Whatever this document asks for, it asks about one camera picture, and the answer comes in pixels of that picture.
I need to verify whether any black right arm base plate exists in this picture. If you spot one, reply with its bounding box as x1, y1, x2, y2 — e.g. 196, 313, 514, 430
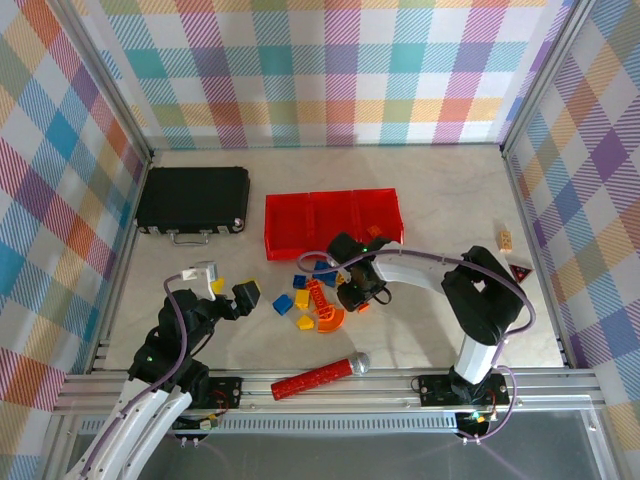
417, 373, 512, 407

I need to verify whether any aluminium side rail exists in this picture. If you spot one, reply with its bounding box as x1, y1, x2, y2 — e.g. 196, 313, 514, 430
87, 152, 157, 374
501, 149, 572, 369

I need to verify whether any red black triangle piece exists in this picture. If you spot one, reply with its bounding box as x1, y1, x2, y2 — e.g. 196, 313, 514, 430
508, 260, 534, 285

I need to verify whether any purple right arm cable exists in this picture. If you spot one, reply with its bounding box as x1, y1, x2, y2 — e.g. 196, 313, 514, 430
297, 247, 539, 444

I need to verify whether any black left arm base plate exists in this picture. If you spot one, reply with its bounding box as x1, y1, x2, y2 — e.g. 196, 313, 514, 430
197, 376, 245, 409

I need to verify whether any red glitter toy microphone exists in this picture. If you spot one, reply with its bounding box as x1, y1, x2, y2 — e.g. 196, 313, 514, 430
270, 351, 372, 401

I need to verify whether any black carrying case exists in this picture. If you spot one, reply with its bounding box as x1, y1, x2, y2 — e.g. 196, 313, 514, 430
134, 166, 251, 247

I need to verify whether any aluminium frame rail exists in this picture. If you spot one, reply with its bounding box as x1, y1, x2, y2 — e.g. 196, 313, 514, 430
52, 369, 609, 416

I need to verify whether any orange lego arch piece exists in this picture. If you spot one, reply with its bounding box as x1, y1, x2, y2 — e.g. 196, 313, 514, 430
317, 307, 346, 335

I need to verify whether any aluminium frame post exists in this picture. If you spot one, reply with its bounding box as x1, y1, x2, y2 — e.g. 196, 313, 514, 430
59, 0, 157, 164
499, 0, 604, 159

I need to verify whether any slotted grey cable duct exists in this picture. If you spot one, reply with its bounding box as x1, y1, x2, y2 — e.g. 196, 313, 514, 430
79, 417, 461, 435

